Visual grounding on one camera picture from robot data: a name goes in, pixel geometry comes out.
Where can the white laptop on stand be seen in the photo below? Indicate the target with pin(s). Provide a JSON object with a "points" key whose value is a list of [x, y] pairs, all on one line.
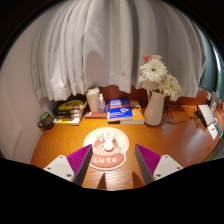
{"points": [[206, 115]]}

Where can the white ceramic pitcher vase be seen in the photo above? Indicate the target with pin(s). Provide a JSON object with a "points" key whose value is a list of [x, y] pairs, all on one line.
{"points": [[154, 111]]}

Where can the clear spray bottle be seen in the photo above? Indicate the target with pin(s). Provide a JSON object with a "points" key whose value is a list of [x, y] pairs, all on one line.
{"points": [[101, 106]]}

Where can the white and yellow book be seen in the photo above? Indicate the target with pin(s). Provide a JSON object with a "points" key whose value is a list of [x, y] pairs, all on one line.
{"points": [[66, 121]]}

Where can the white pink cartoon mouse pad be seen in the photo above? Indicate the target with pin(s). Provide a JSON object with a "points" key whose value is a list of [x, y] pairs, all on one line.
{"points": [[106, 160]]}

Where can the white paper sheet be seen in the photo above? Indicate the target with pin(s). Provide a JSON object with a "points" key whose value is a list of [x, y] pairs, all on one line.
{"points": [[212, 131]]}

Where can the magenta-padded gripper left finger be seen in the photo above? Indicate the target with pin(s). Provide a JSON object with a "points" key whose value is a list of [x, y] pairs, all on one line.
{"points": [[78, 159]]}

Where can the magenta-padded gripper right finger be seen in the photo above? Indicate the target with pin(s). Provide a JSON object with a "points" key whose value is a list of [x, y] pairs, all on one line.
{"points": [[149, 159]]}

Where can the reddish brown flat book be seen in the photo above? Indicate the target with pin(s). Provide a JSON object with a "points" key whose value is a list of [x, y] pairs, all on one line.
{"points": [[95, 115]]}

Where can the white curtain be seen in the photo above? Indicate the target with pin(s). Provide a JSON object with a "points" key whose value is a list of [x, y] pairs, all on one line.
{"points": [[110, 43]]}

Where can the yellow and black book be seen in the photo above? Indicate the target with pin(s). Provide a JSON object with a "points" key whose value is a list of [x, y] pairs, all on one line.
{"points": [[71, 105]]}

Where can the blue book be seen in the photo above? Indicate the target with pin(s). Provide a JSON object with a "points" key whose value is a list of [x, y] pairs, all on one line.
{"points": [[119, 110]]}

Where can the cream lidded tumbler cup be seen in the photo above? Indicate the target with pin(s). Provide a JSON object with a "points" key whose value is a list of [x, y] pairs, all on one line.
{"points": [[92, 100]]}

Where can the white flower bouquet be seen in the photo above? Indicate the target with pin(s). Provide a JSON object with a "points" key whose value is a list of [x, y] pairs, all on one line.
{"points": [[155, 75]]}

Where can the black pen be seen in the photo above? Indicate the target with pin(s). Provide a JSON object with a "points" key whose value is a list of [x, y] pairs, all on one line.
{"points": [[196, 121]]}

